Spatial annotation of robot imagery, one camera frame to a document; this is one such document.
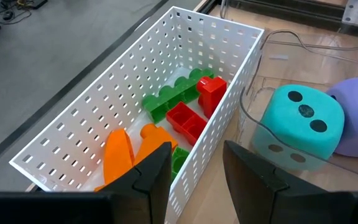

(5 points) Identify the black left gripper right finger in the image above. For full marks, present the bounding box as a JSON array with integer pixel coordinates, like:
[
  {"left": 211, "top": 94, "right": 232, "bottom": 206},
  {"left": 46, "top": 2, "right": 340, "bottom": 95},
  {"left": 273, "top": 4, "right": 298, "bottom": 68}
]
[{"left": 223, "top": 139, "right": 290, "bottom": 224}]

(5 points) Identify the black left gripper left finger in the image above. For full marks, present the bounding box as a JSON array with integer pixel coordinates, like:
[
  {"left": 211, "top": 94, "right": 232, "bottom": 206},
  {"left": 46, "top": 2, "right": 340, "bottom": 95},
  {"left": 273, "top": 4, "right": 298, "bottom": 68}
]
[{"left": 94, "top": 141, "right": 173, "bottom": 224}]

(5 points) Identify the green toy building block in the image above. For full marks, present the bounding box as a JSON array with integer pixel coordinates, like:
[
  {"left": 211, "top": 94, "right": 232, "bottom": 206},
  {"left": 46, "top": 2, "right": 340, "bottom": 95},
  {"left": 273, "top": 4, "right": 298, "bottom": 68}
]
[{"left": 170, "top": 146, "right": 191, "bottom": 182}]

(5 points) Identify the teal foam die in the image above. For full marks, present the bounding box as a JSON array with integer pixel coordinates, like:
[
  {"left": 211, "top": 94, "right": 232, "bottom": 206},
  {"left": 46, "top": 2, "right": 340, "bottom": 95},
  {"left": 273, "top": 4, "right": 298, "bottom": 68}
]
[{"left": 251, "top": 84, "right": 346, "bottom": 172}]

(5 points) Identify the red toy building block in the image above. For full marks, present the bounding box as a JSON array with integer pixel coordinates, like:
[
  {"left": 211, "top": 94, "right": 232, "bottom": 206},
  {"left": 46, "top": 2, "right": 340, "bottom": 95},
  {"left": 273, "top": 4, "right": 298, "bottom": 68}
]
[
  {"left": 196, "top": 76, "right": 228, "bottom": 120},
  {"left": 165, "top": 101, "right": 209, "bottom": 147}
]

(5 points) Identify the long green toy block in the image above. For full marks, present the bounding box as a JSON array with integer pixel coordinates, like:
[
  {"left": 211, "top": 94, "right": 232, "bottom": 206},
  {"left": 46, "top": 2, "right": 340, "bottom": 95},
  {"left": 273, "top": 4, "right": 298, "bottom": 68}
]
[{"left": 141, "top": 67, "right": 216, "bottom": 124}]

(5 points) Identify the purple foam die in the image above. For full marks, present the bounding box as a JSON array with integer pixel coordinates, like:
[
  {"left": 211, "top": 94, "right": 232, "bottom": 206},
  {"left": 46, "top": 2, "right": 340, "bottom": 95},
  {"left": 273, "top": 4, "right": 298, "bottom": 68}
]
[{"left": 326, "top": 76, "right": 358, "bottom": 158}]

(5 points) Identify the white perforated basket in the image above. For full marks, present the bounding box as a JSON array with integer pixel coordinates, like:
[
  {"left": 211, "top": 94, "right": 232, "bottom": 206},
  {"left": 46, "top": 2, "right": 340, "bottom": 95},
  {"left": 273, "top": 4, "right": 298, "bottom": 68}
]
[{"left": 9, "top": 6, "right": 265, "bottom": 224}]

